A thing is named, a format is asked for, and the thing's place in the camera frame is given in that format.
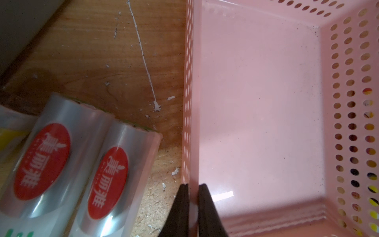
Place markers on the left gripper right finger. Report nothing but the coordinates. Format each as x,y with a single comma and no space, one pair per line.
209,222

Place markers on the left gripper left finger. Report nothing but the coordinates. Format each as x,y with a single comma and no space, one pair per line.
177,222

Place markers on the green wrap roll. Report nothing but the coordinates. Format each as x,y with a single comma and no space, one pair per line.
54,164
111,201

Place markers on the pink plastic basket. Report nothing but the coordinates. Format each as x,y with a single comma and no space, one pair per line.
281,116

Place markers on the yellow wrap roll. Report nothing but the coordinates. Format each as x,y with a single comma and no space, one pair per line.
15,126

